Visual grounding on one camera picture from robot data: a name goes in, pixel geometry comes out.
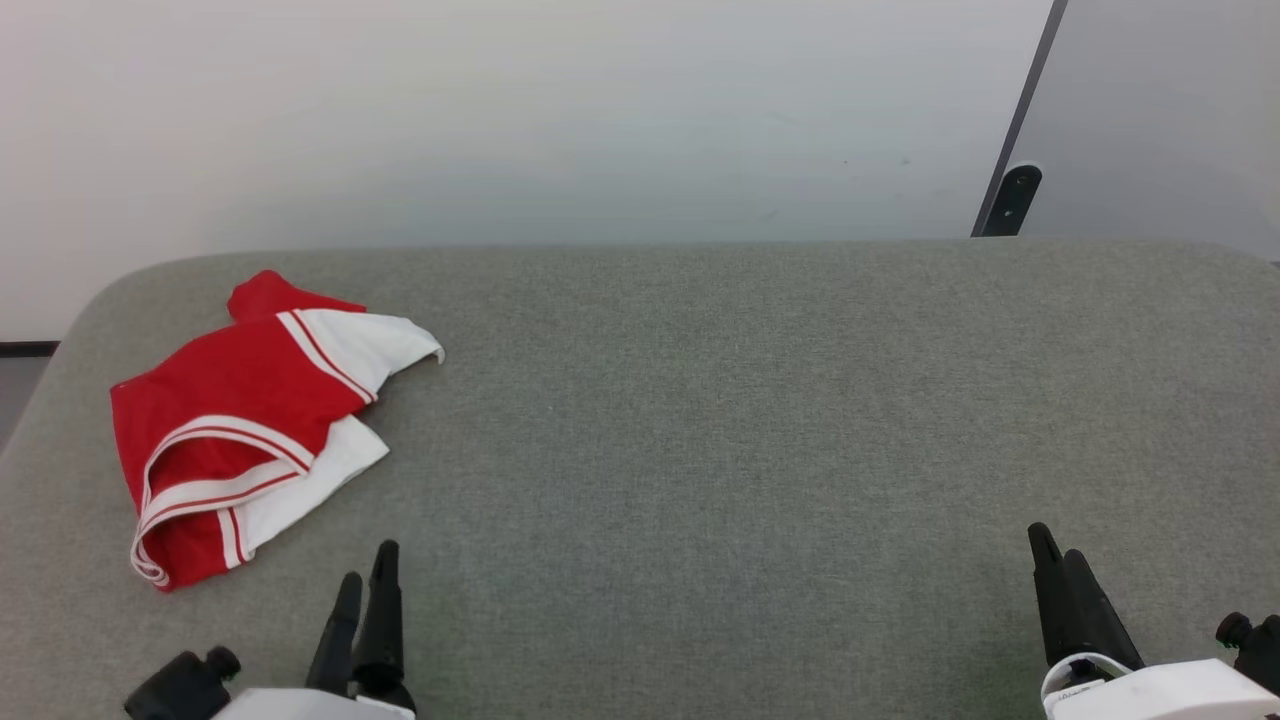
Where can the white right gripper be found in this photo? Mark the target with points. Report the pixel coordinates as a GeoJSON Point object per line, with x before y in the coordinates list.
{"type": "Point", "coordinates": [1170, 695]}

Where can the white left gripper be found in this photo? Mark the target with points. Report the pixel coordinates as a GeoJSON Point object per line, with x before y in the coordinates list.
{"type": "Point", "coordinates": [300, 705]}

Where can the red and white basketball jersey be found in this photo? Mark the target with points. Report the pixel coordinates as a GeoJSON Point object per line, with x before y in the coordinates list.
{"type": "Point", "coordinates": [230, 380]}

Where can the dark baseboard strip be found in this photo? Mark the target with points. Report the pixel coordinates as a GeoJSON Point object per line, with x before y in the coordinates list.
{"type": "Point", "coordinates": [25, 349]}

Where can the grey partition panel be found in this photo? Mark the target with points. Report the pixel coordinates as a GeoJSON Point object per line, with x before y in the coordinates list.
{"type": "Point", "coordinates": [1160, 110]}

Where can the dark panel edge strip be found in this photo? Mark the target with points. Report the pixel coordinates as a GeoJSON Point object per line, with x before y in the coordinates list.
{"type": "Point", "coordinates": [1035, 80]}

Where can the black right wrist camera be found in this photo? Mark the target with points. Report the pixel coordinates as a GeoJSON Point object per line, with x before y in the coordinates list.
{"type": "Point", "coordinates": [1262, 645]}

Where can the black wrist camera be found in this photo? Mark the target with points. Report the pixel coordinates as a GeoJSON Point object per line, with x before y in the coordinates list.
{"type": "Point", "coordinates": [1262, 645]}
{"type": "Point", "coordinates": [175, 690]}

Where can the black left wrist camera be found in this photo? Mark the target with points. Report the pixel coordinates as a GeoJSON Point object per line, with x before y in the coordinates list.
{"type": "Point", "coordinates": [175, 690]}

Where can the black metal wall bracket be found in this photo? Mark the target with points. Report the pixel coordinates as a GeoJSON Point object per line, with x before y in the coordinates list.
{"type": "Point", "coordinates": [1012, 200]}

